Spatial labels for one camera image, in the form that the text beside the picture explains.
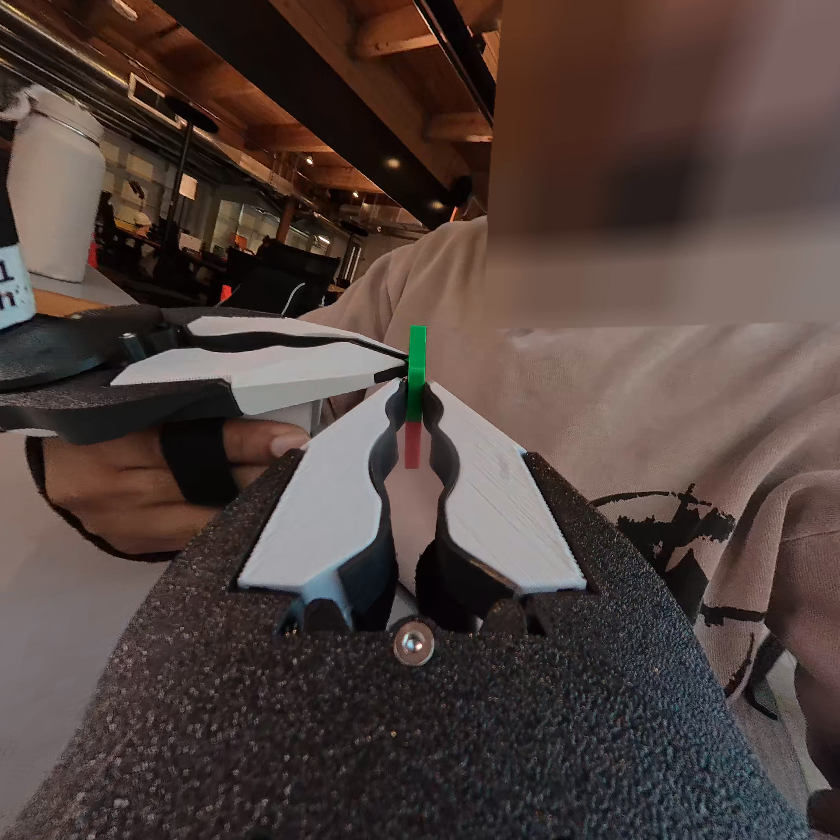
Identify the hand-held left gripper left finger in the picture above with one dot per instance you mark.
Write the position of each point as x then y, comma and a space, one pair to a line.
322, 512

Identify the person's right hand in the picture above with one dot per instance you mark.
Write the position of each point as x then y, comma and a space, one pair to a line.
118, 492

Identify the white water bottle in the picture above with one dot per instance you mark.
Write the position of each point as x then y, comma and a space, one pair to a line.
55, 184

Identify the red toy connector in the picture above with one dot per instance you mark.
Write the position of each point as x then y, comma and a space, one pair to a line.
414, 446

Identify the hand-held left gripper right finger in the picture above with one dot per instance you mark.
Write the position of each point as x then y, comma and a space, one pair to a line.
512, 512

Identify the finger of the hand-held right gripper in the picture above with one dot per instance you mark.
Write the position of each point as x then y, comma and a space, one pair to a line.
250, 328
263, 381

